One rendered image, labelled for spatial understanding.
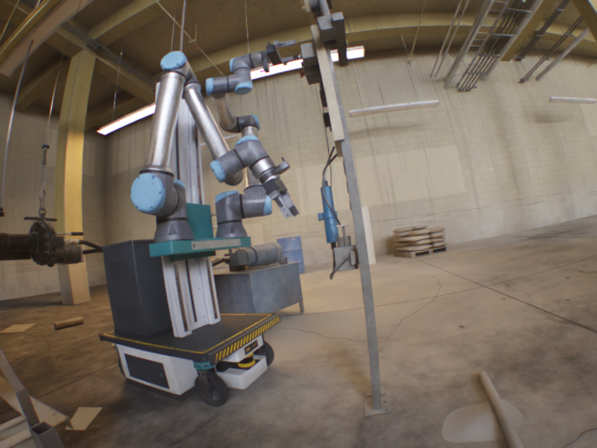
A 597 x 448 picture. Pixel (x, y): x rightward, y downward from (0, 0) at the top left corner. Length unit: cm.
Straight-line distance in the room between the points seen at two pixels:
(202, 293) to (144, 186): 80
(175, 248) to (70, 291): 548
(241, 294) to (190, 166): 128
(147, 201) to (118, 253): 59
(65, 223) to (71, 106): 268
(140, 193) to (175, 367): 78
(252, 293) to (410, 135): 773
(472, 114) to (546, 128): 318
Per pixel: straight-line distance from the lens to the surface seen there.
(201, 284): 170
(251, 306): 251
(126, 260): 160
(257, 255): 266
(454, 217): 915
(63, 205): 670
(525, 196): 1045
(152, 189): 112
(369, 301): 107
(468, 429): 112
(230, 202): 166
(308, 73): 139
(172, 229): 128
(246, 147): 111
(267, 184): 104
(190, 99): 142
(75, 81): 786
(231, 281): 263
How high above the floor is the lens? 72
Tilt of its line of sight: 4 degrees up
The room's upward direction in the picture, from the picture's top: 8 degrees counter-clockwise
